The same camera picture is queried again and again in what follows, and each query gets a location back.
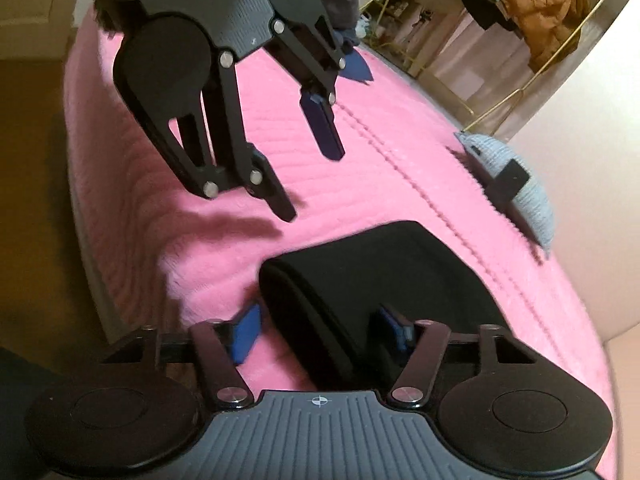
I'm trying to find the black trousers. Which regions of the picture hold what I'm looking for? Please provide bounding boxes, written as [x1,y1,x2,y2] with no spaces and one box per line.
[258,221,506,391]

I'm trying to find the pile of dark clothes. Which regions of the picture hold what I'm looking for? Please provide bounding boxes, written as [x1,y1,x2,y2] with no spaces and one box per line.
[321,0,373,84]

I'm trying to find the gold clothes rack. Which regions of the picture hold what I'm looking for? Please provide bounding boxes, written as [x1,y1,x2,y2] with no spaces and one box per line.
[361,0,606,136]

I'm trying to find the pink bed blanket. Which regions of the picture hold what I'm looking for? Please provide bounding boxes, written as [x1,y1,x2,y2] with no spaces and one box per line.
[63,8,616,480]

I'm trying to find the grey knitted pillow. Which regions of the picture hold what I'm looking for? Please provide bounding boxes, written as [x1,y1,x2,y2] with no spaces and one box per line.
[456,131,555,257]

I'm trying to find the orange puffer jacket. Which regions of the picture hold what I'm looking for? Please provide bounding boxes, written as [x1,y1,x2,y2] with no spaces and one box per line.
[502,0,591,73]

